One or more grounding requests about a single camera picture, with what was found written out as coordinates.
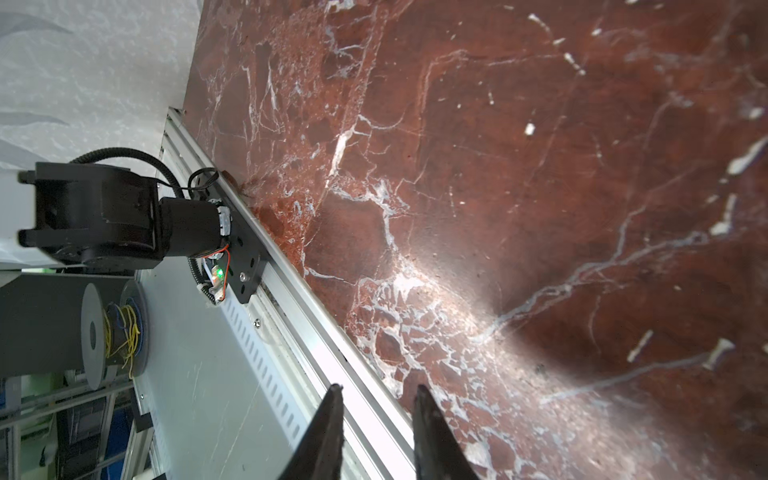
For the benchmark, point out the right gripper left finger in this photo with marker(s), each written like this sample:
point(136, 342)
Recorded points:
point(319, 454)

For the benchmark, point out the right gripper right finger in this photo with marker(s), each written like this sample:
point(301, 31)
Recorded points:
point(437, 453)

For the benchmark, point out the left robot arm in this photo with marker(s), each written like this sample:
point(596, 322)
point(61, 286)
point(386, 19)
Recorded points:
point(121, 208)

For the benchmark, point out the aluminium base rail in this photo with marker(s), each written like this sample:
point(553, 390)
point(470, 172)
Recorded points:
point(232, 388)

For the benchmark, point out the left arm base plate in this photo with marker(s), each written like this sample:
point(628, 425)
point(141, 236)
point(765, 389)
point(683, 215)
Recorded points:
point(235, 269)

